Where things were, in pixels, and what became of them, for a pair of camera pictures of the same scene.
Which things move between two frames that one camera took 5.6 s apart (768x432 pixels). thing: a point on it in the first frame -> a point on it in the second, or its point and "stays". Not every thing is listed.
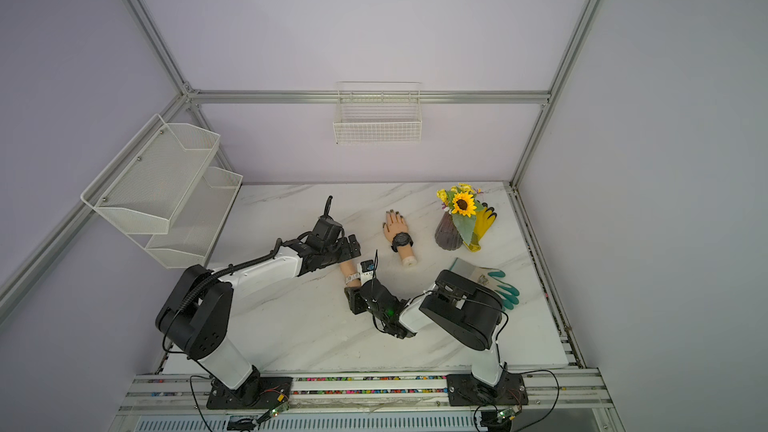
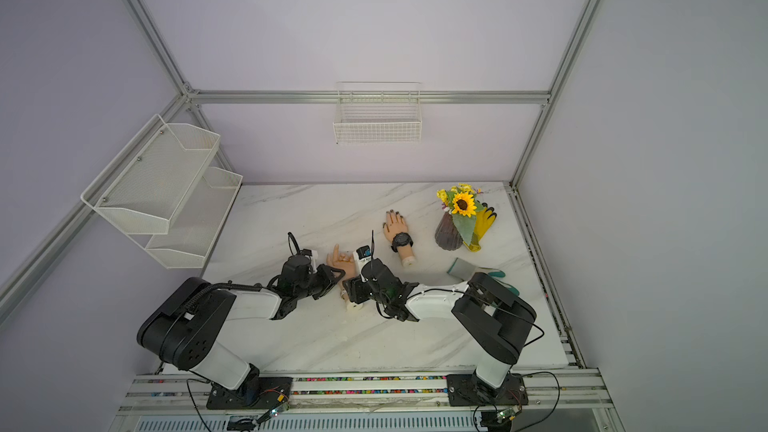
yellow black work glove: [484, 217] stays
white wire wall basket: [378, 112] stays
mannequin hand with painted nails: [394, 226] stays
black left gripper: [345, 251] -> [324, 272]
